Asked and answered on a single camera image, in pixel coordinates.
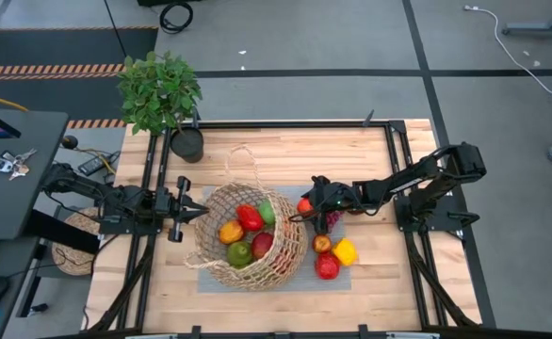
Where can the black table frame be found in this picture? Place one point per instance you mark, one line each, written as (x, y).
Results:
(280, 124)

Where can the dark grey desk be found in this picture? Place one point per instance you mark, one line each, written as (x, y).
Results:
(21, 198)

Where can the black floor mat hazard stripes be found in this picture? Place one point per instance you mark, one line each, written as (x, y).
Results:
(69, 47)

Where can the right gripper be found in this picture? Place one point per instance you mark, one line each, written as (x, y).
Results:
(339, 195)

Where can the grey furniture base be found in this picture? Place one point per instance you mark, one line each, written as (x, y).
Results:
(540, 30)

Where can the large red apple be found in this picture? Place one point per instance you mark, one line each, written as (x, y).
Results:
(327, 267)

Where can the green potted plant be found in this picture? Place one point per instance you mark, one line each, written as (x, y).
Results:
(158, 94)

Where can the yellow bell pepper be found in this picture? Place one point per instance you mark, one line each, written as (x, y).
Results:
(345, 253)

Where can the small red apple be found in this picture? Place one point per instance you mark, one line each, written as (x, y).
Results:
(321, 244)

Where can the black desk leg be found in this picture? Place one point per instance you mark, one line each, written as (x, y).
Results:
(59, 230)

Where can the red apple with yellow patch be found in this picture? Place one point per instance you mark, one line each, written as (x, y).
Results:
(262, 246)

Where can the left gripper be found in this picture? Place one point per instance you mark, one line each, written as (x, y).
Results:
(178, 212)

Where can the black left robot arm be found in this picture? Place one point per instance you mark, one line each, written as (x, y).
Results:
(85, 186)

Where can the key bunch with fob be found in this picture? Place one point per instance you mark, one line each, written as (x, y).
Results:
(0, 165)

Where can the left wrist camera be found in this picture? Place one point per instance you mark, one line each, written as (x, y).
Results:
(163, 201)

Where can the black power adapter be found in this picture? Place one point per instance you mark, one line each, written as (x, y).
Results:
(92, 165)

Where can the orange-yellow fruit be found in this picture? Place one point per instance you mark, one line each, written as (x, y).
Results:
(231, 232)

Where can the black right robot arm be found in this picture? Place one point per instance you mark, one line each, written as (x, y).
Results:
(408, 181)

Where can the woven wicker basket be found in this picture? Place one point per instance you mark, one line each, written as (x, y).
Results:
(295, 245)

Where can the green apple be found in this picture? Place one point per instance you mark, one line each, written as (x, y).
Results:
(239, 254)

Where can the grey woven placemat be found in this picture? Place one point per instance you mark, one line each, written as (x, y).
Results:
(323, 278)

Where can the red-orange round fruit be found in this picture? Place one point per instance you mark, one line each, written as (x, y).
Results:
(304, 206)

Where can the black plant pot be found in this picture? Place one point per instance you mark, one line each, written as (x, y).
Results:
(187, 146)

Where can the black round knob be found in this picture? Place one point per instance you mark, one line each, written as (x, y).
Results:
(70, 142)

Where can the round woven trivet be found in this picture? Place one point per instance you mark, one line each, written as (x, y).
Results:
(71, 256)

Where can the purple grape bunch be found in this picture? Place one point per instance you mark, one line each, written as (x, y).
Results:
(335, 219)

